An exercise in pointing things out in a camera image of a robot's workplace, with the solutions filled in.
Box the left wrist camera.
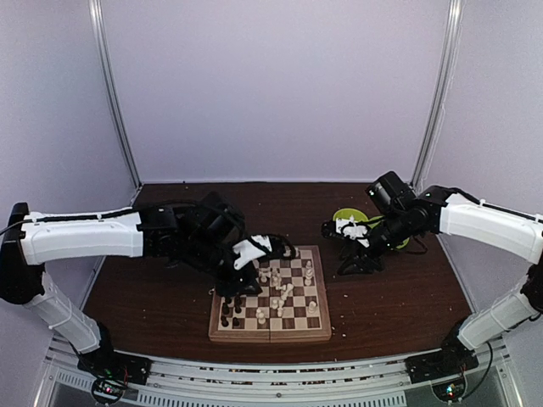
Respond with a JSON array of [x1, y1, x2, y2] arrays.
[[232, 234, 297, 270]]

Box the wooden chess board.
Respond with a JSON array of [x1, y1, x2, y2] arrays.
[[208, 245, 332, 343]]

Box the white chess pieces pile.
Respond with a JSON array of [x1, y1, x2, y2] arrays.
[[255, 267, 294, 329]]

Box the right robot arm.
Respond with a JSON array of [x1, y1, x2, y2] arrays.
[[322, 171, 542, 375]]

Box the left aluminium corner post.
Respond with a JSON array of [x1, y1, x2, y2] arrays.
[[88, 0, 143, 189]]

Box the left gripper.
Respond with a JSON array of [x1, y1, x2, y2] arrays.
[[183, 232, 262, 297]]

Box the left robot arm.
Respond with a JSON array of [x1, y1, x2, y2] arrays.
[[1, 192, 272, 376]]

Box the black chess pieces row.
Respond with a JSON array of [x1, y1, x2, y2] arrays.
[[218, 296, 248, 330]]

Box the right aluminium corner post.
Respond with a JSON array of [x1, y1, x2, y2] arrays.
[[411, 0, 464, 192]]

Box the white king chess piece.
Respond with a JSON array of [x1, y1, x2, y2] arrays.
[[308, 301, 318, 314]]

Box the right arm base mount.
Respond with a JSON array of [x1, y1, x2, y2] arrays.
[[405, 337, 479, 404]]

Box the green plastic bowl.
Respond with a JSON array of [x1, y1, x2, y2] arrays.
[[333, 208, 368, 222]]

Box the aluminium corner post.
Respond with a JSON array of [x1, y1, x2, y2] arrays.
[[88, 0, 143, 189], [411, 0, 464, 192]]

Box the green plastic plate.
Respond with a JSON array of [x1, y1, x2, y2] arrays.
[[369, 216, 410, 250]]

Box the aluminium front rail frame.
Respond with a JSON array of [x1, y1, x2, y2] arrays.
[[36, 332, 512, 407]]

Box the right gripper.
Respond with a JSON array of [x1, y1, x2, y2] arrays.
[[337, 209, 412, 276]]

